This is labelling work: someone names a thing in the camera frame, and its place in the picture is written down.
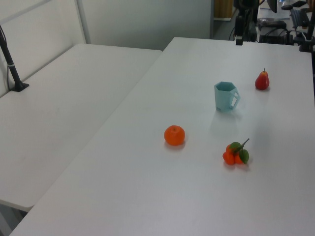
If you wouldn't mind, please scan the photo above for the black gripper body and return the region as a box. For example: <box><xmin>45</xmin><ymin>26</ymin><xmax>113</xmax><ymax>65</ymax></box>
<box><xmin>233</xmin><ymin>0</ymin><xmax>257</xmax><ymax>18</ymax></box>

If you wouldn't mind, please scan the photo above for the light blue hexagonal mug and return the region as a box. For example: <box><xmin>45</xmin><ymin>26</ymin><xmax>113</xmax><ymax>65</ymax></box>
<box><xmin>214</xmin><ymin>81</ymin><xmax>242</xmax><ymax>113</ymax></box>

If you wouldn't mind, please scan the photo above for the wooden cabinet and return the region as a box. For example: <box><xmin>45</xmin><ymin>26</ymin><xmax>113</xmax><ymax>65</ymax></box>
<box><xmin>213</xmin><ymin>0</ymin><xmax>234</xmax><ymax>21</ymax></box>

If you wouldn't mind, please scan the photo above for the black equipment box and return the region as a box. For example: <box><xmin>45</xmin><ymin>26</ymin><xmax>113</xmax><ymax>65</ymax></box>
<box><xmin>258</xmin><ymin>27</ymin><xmax>296</xmax><ymax>45</ymax></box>

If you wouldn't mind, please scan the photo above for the black bag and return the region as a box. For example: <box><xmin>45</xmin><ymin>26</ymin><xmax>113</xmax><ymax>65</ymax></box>
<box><xmin>256</xmin><ymin>18</ymin><xmax>287</xmax><ymax>32</ymax></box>

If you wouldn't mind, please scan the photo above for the red pear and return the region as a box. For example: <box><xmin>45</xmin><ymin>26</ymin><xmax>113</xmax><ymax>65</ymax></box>
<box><xmin>254</xmin><ymin>68</ymin><xmax>270</xmax><ymax>90</ymax></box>

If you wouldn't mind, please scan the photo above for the black keyboard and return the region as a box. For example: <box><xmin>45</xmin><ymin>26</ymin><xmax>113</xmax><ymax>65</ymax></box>
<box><xmin>289</xmin><ymin>8</ymin><xmax>311</xmax><ymax>26</ymax></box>

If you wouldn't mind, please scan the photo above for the small tangerine cluster with leaves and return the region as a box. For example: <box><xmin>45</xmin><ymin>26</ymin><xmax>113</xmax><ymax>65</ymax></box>
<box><xmin>222</xmin><ymin>138</ymin><xmax>251</xmax><ymax>166</ymax></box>

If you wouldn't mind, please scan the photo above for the large orange fruit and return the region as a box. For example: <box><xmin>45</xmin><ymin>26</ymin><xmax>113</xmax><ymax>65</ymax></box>
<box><xmin>163</xmin><ymin>125</ymin><xmax>186</xmax><ymax>147</ymax></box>

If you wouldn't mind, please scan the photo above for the black pole with base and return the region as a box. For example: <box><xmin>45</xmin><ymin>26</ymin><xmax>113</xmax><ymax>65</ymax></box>
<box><xmin>0</xmin><ymin>24</ymin><xmax>30</xmax><ymax>93</ymax></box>

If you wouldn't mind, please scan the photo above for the black camera stand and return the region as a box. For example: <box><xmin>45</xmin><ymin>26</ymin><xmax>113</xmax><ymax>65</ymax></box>
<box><xmin>298</xmin><ymin>7</ymin><xmax>315</xmax><ymax>53</ymax></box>

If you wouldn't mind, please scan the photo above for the white partition frame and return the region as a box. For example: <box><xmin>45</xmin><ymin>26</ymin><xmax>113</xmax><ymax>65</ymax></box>
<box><xmin>0</xmin><ymin>0</ymin><xmax>92</xmax><ymax>99</ymax></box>

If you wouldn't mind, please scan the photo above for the black cable along pole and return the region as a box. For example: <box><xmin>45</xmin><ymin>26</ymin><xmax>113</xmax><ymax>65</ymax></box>
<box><xmin>0</xmin><ymin>24</ymin><xmax>15</xmax><ymax>90</ymax></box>

